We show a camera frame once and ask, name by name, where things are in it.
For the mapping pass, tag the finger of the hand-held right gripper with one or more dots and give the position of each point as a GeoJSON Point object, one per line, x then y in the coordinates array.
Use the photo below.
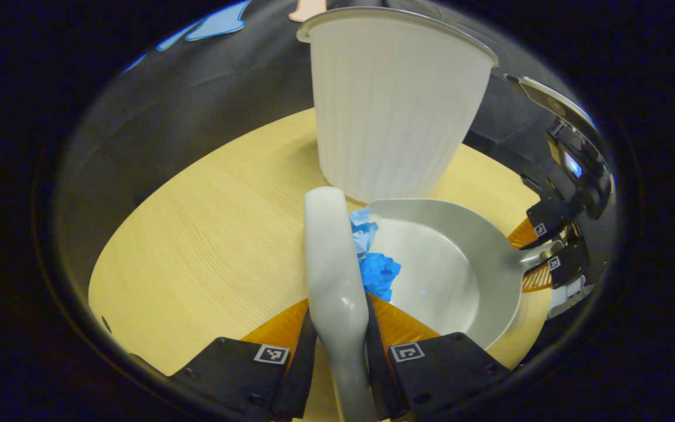
{"type": "Point", "coordinates": [569, 266]}
{"type": "Point", "coordinates": [551, 220]}

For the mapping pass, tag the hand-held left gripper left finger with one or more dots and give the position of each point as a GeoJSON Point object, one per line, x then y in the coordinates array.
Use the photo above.
{"type": "Point", "coordinates": [302, 375]}

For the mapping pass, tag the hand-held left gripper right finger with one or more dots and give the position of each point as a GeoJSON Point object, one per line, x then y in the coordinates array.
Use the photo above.
{"type": "Point", "coordinates": [378, 375]}

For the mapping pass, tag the small grey broom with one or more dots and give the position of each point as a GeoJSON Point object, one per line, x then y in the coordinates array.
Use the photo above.
{"type": "Point", "coordinates": [334, 281]}

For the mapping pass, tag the grey plastic dustpan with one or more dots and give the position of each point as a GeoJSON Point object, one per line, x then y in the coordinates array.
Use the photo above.
{"type": "Point", "coordinates": [431, 264]}

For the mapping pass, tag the light blue paper trash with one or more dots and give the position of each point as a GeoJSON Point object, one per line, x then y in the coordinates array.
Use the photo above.
{"type": "Point", "coordinates": [364, 231]}

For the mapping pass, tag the white ribbed garbage bin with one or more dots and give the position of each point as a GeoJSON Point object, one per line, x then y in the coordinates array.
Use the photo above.
{"type": "Point", "coordinates": [390, 117]}

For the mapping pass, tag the wooden desktop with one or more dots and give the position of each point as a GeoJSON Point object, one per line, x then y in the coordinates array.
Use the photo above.
{"type": "Point", "coordinates": [208, 246]}

